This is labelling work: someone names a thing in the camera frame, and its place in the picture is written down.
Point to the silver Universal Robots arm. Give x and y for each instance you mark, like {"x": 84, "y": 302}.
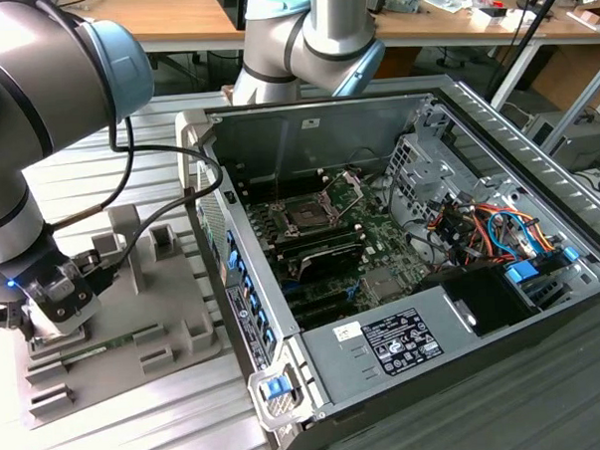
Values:
{"x": 35, "y": 97}

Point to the CPU socket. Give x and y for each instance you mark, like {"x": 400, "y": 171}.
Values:
{"x": 305, "y": 216}

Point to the grey parts rack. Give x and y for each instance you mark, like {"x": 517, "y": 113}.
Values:
{"x": 124, "y": 302}

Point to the blue case latch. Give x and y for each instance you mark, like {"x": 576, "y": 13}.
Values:
{"x": 273, "y": 388}

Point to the thin locking lever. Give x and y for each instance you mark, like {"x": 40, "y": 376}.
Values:
{"x": 279, "y": 186}

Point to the black RAM slots bank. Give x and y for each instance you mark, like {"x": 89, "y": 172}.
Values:
{"x": 315, "y": 239}

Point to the grey power supply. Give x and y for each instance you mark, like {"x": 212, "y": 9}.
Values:
{"x": 326, "y": 363}

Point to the black graphics card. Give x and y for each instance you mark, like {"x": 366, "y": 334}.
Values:
{"x": 331, "y": 263}

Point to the white barcode sticker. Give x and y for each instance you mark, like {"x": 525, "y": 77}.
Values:
{"x": 347, "y": 331}

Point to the wooden desk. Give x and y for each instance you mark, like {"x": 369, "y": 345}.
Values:
{"x": 181, "y": 16}

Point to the open black PC case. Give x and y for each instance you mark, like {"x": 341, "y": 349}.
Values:
{"x": 385, "y": 351}

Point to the green motherboard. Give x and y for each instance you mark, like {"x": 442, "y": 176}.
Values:
{"x": 380, "y": 241}

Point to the black rating label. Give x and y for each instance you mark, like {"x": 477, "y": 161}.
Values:
{"x": 402, "y": 342}

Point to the metal drive cage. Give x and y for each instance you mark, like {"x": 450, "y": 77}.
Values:
{"x": 422, "y": 170}

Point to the black fan shroud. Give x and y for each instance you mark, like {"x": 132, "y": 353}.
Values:
{"x": 482, "y": 297}

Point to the blue disk carrier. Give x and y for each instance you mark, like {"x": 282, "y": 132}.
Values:
{"x": 521, "y": 271}

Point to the black slanted stand pole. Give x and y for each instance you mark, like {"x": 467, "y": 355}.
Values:
{"x": 525, "y": 31}

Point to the grey computer box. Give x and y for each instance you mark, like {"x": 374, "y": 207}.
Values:
{"x": 575, "y": 143}

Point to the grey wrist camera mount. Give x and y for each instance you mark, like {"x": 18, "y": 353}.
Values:
{"x": 66, "y": 300}

